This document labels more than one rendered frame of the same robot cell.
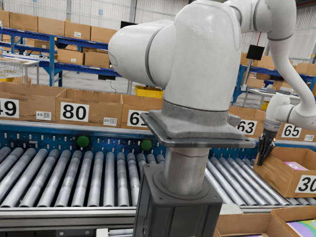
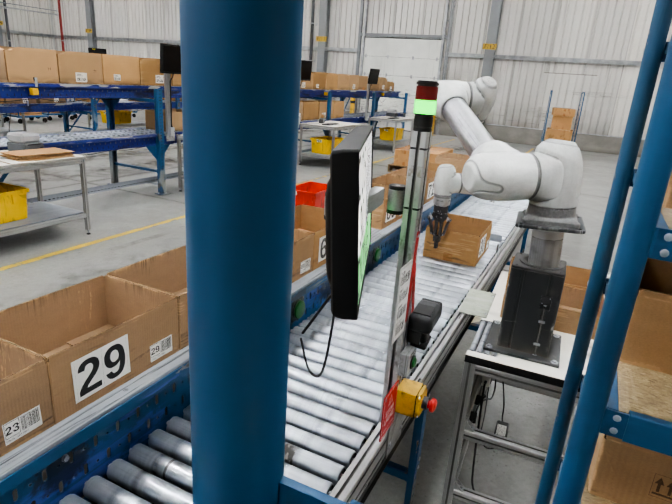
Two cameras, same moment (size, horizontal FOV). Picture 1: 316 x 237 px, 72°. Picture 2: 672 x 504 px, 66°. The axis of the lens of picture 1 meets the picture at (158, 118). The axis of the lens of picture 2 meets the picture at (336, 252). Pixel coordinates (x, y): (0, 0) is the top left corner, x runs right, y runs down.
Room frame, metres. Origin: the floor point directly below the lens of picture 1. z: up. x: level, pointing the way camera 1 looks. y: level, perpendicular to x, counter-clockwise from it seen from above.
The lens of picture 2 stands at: (-0.02, 1.74, 1.66)
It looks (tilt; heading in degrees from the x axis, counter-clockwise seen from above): 19 degrees down; 309
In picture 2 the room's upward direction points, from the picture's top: 4 degrees clockwise
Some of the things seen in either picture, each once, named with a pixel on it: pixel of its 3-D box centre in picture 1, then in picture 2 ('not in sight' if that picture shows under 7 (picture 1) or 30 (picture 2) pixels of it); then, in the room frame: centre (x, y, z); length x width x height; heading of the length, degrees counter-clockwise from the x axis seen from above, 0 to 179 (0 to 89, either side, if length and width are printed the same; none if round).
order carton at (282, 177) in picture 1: (297, 170); (458, 237); (1.22, -0.90, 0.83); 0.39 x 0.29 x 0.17; 104
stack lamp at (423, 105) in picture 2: not in sight; (425, 99); (0.62, 0.67, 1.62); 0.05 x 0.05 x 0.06
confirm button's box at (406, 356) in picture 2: not in sight; (407, 360); (0.58, 0.66, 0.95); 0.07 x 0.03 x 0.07; 104
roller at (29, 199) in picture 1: (43, 175); (336, 365); (0.93, 0.52, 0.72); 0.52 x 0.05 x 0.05; 14
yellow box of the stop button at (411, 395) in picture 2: not in sight; (417, 392); (0.57, 0.61, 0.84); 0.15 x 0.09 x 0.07; 104
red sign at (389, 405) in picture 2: not in sight; (392, 404); (0.57, 0.73, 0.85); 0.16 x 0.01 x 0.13; 104
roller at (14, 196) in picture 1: (28, 175); (327, 374); (0.91, 0.59, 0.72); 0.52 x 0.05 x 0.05; 14
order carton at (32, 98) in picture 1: (28, 101); (188, 289); (1.32, 0.83, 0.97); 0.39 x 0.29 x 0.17; 104
